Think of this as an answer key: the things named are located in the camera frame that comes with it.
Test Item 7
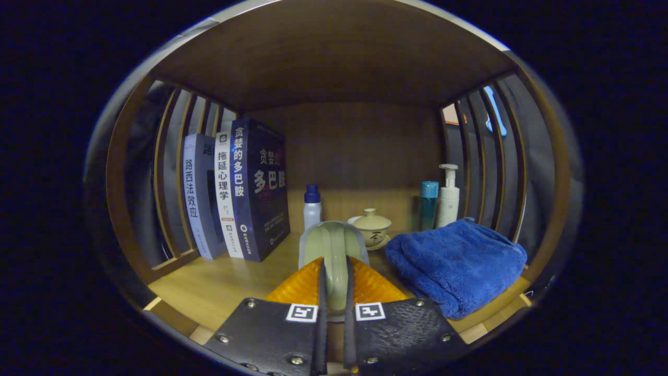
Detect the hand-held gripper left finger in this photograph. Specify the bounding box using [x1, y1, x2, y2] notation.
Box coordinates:
[202, 256, 329, 376]

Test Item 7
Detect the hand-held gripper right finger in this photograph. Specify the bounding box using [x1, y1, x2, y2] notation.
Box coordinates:
[342, 256, 471, 376]

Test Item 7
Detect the wooden countertop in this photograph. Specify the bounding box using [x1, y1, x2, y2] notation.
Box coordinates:
[144, 230, 533, 345]

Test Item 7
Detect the wooden cabinet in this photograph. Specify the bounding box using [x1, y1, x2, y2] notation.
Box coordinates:
[104, 0, 572, 345]

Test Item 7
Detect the beige lidded teacup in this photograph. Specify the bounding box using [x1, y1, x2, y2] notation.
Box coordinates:
[348, 208, 392, 251]

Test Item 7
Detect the white bottle blue cap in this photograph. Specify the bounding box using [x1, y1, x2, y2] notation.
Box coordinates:
[304, 184, 323, 231]

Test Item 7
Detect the blue folded towel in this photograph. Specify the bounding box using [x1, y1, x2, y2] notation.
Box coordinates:
[385, 217, 528, 320]

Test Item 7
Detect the dark blue book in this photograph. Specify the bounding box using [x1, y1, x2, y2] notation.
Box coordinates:
[230, 117, 291, 263]

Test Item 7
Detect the teal bottle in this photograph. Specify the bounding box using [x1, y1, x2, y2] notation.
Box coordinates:
[419, 181, 439, 231]

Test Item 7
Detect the white pump bottle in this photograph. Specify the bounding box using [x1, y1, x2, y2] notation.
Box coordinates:
[436, 163, 460, 229]

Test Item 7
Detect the white spine book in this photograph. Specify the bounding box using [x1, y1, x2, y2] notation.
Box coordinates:
[213, 131, 245, 259]

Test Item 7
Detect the pale lavender book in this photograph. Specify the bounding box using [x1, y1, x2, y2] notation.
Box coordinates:
[183, 133, 228, 260]

